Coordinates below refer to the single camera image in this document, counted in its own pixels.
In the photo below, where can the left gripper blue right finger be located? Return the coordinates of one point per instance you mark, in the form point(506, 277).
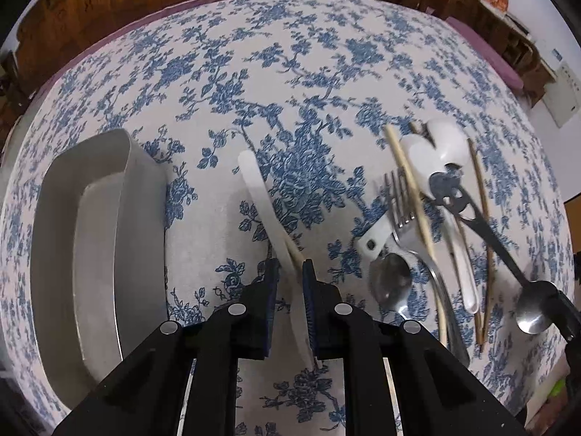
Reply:
point(398, 379)

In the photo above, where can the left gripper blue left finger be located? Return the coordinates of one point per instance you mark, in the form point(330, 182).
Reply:
point(182, 380)

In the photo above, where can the plain steel spoon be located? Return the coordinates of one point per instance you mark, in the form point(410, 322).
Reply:
point(391, 283)

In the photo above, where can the light bamboo chopstick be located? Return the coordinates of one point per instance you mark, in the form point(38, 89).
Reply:
point(294, 252)
point(415, 202)

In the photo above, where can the dark wooden chopstick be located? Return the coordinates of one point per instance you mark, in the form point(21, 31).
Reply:
point(439, 143)
point(490, 265)

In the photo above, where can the white plastic fork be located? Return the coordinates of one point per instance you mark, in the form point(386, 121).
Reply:
point(256, 187)

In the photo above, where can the round white ceramic spoon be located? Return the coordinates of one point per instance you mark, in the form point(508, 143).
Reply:
point(450, 141)

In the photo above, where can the rectangular metal tray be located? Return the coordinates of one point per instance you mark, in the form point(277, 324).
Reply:
point(97, 266)

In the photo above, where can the steel fork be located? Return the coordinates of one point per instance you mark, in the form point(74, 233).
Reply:
point(407, 236)

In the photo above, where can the long white ceramic spoon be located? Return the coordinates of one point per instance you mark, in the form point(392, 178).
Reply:
point(428, 165)

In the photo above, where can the blue floral tablecloth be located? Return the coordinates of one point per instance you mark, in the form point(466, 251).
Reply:
point(309, 86)

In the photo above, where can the purple armchair cushion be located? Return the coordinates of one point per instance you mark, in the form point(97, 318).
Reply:
point(508, 75)

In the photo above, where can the carved wooden armchair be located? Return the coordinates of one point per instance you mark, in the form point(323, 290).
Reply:
point(503, 36)

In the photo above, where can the white peeler handle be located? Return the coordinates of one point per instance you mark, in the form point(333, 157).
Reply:
point(371, 244)

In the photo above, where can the white wall cabinet box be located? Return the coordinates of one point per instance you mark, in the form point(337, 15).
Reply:
point(562, 96)

